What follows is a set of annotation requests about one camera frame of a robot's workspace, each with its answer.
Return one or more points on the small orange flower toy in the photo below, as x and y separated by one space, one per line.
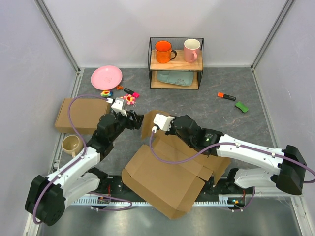
119 87

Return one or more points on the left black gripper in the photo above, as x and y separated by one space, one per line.
135 124

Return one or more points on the black wire wooden shelf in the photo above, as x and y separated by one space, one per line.
177 64

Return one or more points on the pink mug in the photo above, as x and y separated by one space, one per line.
191 50

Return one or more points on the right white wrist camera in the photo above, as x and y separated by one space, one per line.
162 122

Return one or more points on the pink flower toy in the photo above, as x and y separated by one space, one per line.
130 100

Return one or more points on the pink black highlighter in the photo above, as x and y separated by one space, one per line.
132 93

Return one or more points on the orange black highlighter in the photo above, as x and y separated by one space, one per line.
226 96

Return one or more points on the brown cardboard box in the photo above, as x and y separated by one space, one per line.
171 189
85 114

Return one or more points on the pink plate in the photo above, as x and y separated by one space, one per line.
106 77

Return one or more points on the grey slotted cable duct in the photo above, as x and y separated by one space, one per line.
98 201

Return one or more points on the beige cup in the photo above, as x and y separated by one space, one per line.
72 145

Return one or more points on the closed brown cardboard box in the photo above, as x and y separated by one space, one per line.
85 114

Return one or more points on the light green tray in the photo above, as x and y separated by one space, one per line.
182 78

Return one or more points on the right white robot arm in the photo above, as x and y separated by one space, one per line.
283 168

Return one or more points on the orange mug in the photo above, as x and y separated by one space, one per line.
164 52

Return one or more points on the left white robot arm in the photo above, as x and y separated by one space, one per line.
49 196

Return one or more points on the green black eraser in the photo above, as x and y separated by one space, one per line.
243 108

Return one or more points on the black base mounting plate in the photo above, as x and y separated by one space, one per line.
209 192

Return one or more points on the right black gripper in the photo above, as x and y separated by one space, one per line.
171 132

